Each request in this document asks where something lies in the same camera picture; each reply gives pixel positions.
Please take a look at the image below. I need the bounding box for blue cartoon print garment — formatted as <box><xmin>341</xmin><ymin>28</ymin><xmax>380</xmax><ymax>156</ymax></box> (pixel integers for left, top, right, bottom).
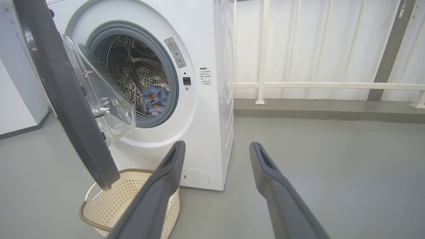
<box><xmin>142</xmin><ymin>84</ymin><xmax>169</xmax><ymax>116</ymax></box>

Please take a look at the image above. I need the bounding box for white front-load washing machine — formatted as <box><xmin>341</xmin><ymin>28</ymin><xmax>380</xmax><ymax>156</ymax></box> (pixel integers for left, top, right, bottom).
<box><xmin>46</xmin><ymin>0</ymin><xmax>235</xmax><ymax>191</ymax></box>

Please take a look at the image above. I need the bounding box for grey warning sticker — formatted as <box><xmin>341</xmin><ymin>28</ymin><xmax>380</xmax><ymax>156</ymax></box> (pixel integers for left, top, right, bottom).
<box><xmin>164</xmin><ymin>37</ymin><xmax>186</xmax><ymax>68</ymax></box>

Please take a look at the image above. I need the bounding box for grey window post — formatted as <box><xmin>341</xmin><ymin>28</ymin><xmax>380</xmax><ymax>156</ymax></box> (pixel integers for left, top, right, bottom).
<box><xmin>367</xmin><ymin>0</ymin><xmax>416</xmax><ymax>102</ymax></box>

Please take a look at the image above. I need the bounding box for washing machine drum with clothes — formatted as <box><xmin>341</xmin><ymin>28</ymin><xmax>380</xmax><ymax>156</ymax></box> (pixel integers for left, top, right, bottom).
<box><xmin>106</xmin><ymin>34</ymin><xmax>170</xmax><ymax>117</ymax></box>

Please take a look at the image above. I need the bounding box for cream perforated laundry basket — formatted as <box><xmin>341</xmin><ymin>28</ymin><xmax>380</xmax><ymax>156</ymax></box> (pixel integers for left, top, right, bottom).
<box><xmin>78</xmin><ymin>169</ymin><xmax>180</xmax><ymax>239</ymax></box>

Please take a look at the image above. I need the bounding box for round filter cover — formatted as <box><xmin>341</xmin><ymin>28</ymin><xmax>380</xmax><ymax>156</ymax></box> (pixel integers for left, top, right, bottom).
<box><xmin>183</xmin><ymin>168</ymin><xmax>210</xmax><ymax>187</ymax></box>

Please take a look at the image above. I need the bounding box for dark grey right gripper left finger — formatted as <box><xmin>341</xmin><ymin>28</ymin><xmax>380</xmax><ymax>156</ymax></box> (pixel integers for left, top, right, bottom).
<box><xmin>106</xmin><ymin>141</ymin><xmax>186</xmax><ymax>239</ymax></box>

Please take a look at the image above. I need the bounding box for grey washing machine door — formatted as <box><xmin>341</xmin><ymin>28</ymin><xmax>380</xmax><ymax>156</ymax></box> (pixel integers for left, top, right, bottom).
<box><xmin>13</xmin><ymin>0</ymin><xmax>136</xmax><ymax>191</ymax></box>

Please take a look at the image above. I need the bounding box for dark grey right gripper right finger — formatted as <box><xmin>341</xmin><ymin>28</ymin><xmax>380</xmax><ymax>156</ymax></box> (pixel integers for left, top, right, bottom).
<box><xmin>249</xmin><ymin>142</ymin><xmax>331</xmax><ymax>239</ymax></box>

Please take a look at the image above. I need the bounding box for cream white railing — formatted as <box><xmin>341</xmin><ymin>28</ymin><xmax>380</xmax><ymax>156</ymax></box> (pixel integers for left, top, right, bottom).
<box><xmin>232</xmin><ymin>0</ymin><xmax>425</xmax><ymax>109</ymax></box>

